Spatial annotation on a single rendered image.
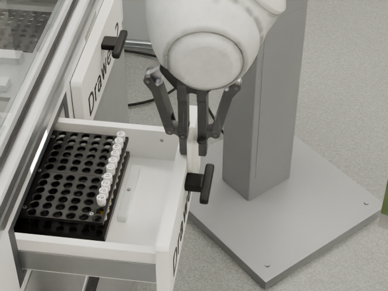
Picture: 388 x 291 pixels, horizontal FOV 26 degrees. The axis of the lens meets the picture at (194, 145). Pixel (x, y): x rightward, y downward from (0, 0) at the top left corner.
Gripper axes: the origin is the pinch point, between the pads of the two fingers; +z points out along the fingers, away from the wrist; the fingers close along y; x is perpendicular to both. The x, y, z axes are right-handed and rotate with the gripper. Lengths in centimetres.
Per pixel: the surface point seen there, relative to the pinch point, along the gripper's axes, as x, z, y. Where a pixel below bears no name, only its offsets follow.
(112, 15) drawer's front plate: -36.8, 2.5, 19.4
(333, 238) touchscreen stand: -70, 90, -28
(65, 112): -10.1, 3.1, 21.2
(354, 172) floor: -101, 94, -34
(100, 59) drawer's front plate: -26.4, 4.5, 19.4
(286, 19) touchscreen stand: -86, 33, -10
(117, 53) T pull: -24.9, 2.1, 16.1
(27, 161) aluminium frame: 8.1, -3.3, 21.0
